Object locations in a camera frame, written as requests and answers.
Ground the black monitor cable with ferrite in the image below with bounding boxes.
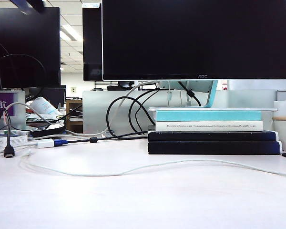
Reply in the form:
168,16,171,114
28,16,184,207
178,81,202,107

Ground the black HDMI cable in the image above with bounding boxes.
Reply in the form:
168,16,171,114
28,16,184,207
0,109,16,159

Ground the light blue monitor stand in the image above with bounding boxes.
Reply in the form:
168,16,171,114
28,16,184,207
148,80,279,112

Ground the white bottle blue print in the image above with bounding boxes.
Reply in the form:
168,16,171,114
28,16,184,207
29,96,63,117

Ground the left gripper silver edged finger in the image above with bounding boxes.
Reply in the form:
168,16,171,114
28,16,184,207
10,0,46,15

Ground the teal book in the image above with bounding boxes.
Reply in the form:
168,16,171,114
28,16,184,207
155,110,263,122

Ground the brown wooden cabinet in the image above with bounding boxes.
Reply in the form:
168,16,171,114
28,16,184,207
65,99,84,134

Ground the white book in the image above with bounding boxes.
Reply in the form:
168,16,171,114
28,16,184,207
155,121,264,132

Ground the dark navy book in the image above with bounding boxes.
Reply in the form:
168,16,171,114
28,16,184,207
147,141,283,155
147,130,279,142

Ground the grey white arched cable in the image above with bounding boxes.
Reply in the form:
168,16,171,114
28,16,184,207
5,102,56,126

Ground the ceiling light panel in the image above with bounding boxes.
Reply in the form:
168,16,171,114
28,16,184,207
60,25,83,42

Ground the small black background monitor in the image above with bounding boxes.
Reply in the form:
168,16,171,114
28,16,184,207
26,85,67,108

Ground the blue VGA plug black cable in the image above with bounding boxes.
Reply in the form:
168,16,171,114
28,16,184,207
53,132,149,146

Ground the wide black monitor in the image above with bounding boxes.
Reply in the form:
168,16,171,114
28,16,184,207
0,6,61,89

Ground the long grey cable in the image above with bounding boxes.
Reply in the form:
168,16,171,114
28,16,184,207
66,81,157,138

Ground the black round flat device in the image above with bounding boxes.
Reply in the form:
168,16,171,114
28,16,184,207
30,124,66,138

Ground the thin white hanging cable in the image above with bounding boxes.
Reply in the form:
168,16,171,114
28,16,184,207
167,80,173,102

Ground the narrow black monitor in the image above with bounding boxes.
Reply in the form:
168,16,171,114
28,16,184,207
82,3,103,82

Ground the black looped power cable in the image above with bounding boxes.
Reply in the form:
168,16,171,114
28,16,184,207
106,88,160,139
129,89,160,134

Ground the white adapter blue plug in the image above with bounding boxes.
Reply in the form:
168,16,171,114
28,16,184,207
26,139,55,149

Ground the white charging cable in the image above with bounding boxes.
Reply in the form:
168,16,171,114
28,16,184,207
19,148,286,180

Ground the black AOC monitor white bezel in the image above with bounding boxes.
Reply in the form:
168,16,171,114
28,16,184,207
102,0,286,82

